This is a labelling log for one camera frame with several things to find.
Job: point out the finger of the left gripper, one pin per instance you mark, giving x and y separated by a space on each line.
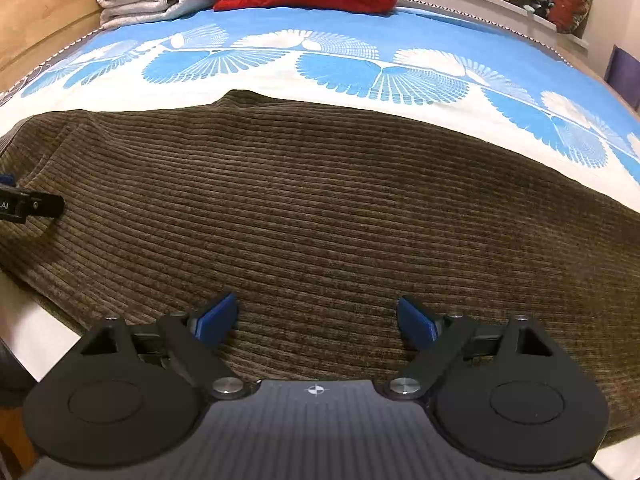
17 204

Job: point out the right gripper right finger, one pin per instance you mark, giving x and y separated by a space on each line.
439 340

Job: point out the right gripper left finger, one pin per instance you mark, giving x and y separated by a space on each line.
192 340

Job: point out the dark brown corduroy pants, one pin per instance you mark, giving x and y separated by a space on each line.
319 217

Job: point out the wooden headboard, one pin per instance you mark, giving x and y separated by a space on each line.
34 30

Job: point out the blue white patterned bedsheet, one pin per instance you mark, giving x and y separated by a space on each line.
109 402

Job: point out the purple bag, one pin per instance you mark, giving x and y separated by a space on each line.
623 75

